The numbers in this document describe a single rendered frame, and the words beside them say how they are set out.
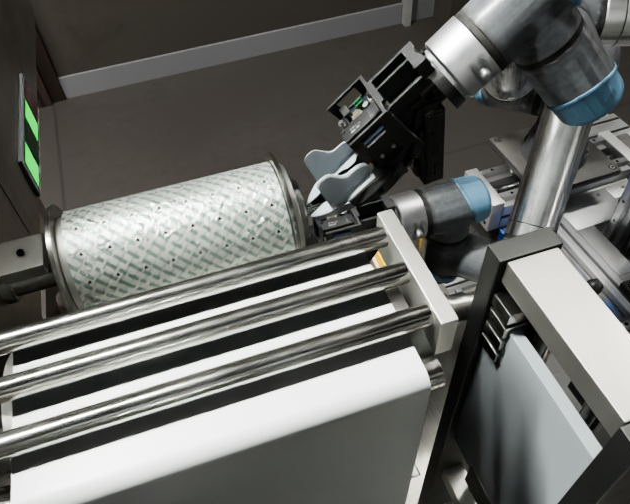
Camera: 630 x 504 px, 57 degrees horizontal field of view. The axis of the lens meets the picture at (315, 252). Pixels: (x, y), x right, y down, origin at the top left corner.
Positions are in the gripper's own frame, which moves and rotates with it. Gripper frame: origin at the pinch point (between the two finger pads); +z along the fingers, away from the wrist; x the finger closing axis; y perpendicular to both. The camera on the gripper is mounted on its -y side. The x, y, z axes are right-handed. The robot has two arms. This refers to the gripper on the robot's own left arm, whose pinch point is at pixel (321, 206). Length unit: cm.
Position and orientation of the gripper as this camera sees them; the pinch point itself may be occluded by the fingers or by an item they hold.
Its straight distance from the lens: 69.4
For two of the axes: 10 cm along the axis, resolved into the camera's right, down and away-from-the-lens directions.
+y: -6.4, -3.4, -6.9
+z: -7.0, 6.2, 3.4
